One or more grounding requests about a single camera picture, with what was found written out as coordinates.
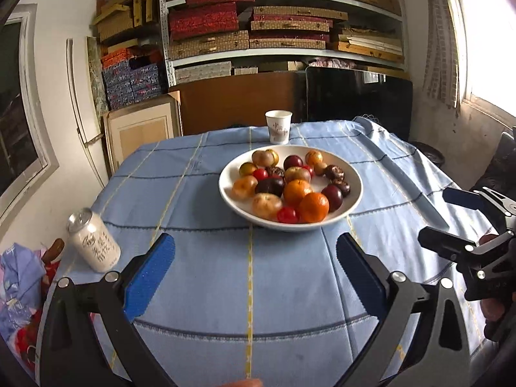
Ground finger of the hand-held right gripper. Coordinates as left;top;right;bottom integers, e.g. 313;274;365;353
418;227;516;269
442;186;516;232

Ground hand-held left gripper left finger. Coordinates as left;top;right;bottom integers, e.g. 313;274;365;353
38;233;178;387

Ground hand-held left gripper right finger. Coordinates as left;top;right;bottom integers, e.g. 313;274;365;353
336;233;472;387

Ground white oval bowl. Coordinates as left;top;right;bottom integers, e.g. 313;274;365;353
218;145;364;232

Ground orange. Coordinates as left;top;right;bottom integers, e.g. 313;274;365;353
299;192;330;223
283;179;314;206

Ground dark purple passion fruit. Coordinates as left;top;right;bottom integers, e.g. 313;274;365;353
255;177;286;197

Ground person's right hand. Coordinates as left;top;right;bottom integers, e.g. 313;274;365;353
480;234;516;331

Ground black chair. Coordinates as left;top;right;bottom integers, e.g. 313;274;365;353
481;131;516;194

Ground blue striped tablecloth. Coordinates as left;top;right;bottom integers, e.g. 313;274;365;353
38;118;496;387

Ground black round bin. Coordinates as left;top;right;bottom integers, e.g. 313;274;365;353
411;140;445;168

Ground white beverage can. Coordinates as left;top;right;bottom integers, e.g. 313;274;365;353
67;208;122;273

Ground brown wooden chair knob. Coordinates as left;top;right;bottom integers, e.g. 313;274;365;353
41;238;66;263

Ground purple floral cloth pile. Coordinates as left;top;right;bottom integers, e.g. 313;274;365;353
0;242;51;372

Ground black monitor screen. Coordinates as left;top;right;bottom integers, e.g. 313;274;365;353
305;66;414;142

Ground beige lattice curtain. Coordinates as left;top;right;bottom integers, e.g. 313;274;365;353
423;0;464;109

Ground bright side window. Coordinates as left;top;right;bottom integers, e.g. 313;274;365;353
451;0;516;117

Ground white paper cup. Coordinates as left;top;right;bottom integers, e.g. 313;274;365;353
265;110;293;145

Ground stack of light wooden frames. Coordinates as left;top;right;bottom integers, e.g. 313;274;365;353
334;27;405;64

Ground pink floral cloth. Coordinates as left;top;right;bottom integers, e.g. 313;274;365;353
308;57;357;70

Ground white leaning slat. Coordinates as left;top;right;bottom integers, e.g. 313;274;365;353
65;38;109;178

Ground stack of blue patterned boxes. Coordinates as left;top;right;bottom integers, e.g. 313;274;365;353
101;62;168;110

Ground white framed window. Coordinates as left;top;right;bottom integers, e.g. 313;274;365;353
0;4;60;226

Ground brown wooden board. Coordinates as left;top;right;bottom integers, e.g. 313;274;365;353
169;72;307;137

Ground green marbled panel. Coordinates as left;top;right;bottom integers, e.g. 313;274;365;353
86;36;110;111

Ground orange patterned box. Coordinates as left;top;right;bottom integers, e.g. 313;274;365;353
101;47;162;70

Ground shelf of patterned boxes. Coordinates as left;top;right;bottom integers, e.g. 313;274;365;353
94;0;404;83

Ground stack of red patterned boxes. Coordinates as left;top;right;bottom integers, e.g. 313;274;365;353
168;0;255;41

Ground light wooden picture frame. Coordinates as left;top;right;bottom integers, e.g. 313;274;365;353
101;91;182;176

